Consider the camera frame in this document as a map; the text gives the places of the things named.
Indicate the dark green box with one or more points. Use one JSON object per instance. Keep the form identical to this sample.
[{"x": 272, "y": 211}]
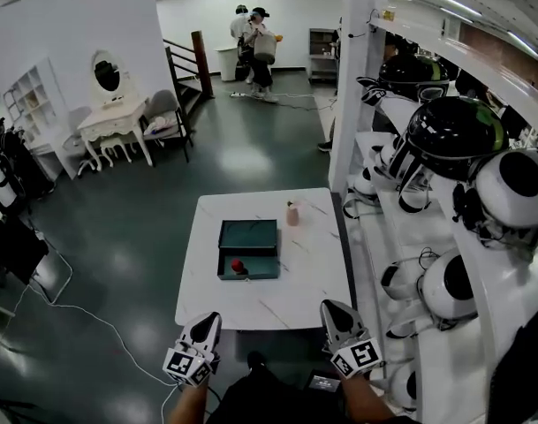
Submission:
[{"x": 248, "y": 236}]

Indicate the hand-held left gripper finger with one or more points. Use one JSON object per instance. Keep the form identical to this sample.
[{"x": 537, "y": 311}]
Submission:
[
  {"x": 216, "y": 336},
  {"x": 193, "y": 331}
]

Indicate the white oval mirror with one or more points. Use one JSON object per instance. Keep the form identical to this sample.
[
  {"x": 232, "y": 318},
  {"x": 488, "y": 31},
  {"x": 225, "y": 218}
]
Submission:
[{"x": 107, "y": 75}]

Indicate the grey shelf cart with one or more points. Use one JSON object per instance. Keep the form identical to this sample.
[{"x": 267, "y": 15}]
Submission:
[{"x": 321, "y": 55}]

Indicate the grey padded chair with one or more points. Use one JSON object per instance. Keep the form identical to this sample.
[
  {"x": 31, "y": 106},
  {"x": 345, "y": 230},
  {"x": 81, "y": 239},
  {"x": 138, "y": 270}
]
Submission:
[{"x": 162, "y": 104}]

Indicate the white cylindrical bag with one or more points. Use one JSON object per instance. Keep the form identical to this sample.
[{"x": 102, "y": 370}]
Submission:
[{"x": 1, "y": 183}]

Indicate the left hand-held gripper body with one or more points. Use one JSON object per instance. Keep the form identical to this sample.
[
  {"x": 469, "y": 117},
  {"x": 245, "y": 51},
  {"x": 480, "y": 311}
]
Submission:
[{"x": 184, "y": 365}]

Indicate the person's left forearm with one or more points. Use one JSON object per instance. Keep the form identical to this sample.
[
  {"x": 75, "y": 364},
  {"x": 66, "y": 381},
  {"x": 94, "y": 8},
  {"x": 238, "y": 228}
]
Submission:
[{"x": 187, "y": 406}]

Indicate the pink bottle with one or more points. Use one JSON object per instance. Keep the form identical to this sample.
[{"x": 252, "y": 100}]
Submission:
[{"x": 293, "y": 214}]

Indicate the white shelving unit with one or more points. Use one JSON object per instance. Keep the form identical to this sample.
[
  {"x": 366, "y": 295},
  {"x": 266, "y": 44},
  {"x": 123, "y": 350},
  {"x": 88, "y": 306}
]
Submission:
[{"x": 410, "y": 219}]

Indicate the group of white helmets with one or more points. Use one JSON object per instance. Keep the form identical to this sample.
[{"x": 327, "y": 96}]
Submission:
[{"x": 494, "y": 210}]

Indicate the grey bucket bag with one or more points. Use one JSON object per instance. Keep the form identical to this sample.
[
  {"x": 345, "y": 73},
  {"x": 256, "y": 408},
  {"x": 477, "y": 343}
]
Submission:
[{"x": 265, "y": 49}]

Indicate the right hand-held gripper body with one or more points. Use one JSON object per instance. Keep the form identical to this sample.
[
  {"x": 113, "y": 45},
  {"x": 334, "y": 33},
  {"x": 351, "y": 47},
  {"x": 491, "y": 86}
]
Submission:
[{"x": 361, "y": 353}]

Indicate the black chair metal frame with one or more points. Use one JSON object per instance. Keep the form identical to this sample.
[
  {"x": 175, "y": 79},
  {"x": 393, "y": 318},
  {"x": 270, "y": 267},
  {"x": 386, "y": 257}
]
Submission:
[{"x": 12, "y": 245}]

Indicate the person's black trousers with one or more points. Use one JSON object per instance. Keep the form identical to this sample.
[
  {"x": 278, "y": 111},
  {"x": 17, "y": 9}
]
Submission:
[{"x": 268, "y": 395}]

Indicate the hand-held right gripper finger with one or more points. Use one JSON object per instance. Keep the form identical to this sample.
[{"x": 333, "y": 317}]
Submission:
[
  {"x": 328, "y": 331},
  {"x": 352, "y": 327}
]

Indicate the white stool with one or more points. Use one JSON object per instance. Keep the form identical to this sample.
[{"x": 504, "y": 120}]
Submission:
[{"x": 114, "y": 144}]

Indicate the white folded cloth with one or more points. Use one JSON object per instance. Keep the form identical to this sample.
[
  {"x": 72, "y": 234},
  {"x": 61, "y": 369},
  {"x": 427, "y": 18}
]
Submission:
[{"x": 160, "y": 124}]

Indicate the small red object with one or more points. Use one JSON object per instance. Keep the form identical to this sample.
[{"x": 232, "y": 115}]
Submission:
[{"x": 238, "y": 267}]

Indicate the person's black shoe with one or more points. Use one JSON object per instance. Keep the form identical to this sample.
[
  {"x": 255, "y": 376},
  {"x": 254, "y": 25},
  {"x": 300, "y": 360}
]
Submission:
[{"x": 256, "y": 359}]

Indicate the white cubby shelf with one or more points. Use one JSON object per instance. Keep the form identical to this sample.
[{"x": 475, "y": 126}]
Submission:
[{"x": 30, "y": 95}]

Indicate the black helmet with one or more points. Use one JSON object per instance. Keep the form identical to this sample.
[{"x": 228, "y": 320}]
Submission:
[
  {"x": 410, "y": 75},
  {"x": 449, "y": 135}
]

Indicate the person's right forearm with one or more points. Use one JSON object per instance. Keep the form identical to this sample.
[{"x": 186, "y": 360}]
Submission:
[{"x": 361, "y": 400}]

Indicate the white desk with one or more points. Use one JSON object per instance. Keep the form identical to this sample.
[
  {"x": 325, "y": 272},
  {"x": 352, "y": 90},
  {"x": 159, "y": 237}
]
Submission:
[{"x": 47, "y": 153}]

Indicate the white office chair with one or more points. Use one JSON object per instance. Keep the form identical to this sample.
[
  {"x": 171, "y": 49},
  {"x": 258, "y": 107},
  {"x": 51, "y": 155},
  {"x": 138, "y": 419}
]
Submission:
[{"x": 78, "y": 126}]

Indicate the white dressing table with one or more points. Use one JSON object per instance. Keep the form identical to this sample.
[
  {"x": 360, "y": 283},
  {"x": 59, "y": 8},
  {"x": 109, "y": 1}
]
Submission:
[{"x": 114, "y": 119}]

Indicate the black staircase wooden post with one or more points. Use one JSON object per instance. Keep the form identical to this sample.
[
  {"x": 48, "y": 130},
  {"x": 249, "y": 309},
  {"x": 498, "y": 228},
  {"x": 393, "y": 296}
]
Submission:
[{"x": 202, "y": 64}]

